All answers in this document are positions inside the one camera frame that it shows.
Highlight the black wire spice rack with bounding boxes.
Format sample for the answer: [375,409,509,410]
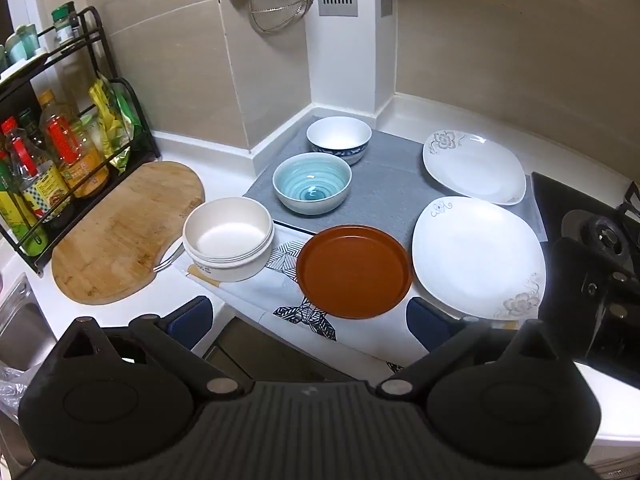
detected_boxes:
[0,6,161,276]

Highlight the yellow-green packet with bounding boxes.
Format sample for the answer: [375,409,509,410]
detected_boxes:
[89,75,144,172]

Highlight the black pan support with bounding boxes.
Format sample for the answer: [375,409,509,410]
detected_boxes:
[615,182,640,222]

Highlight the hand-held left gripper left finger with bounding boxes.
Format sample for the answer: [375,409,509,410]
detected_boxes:
[60,296,251,399]

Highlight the steel sink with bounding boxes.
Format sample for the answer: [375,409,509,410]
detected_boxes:
[0,272,47,376]

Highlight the green bottle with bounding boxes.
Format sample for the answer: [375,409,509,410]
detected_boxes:
[0,150,49,257]

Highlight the green-capped jar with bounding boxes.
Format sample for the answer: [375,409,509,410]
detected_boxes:
[51,2,82,47]

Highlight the red-capped sauce bottle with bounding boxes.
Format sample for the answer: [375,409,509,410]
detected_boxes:
[1,117,72,222]

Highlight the pale teal cup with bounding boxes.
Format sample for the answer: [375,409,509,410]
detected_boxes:
[4,25,40,67]

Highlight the grey mat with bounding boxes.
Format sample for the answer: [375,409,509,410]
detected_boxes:
[241,127,546,241]

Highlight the white printed cloth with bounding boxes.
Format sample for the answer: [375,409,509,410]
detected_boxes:
[186,220,453,363]

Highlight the black gas stove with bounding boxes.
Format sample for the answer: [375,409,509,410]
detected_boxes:
[530,172,640,266]

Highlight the cream white bowl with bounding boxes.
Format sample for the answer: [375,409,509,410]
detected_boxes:
[182,197,275,282]

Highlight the wooden cutting board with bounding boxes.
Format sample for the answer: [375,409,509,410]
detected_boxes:
[51,161,206,305]

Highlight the white bowl blue pattern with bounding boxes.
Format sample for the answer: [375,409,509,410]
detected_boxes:
[306,116,372,166]

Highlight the white floral square plate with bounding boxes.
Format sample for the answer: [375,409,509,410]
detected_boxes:
[422,130,527,206]
[411,196,547,321]

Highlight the brown round plate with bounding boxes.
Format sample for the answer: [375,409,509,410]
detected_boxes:
[295,225,413,320]

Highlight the oil bottle yellow cap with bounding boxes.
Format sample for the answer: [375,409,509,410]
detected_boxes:
[37,90,109,199]

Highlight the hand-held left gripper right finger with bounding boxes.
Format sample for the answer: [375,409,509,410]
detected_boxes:
[375,297,558,402]

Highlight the clear plastic bag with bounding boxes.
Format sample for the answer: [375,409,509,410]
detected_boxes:
[0,365,30,413]

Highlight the teal swirl bowl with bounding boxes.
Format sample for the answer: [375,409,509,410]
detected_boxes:
[272,152,352,216]

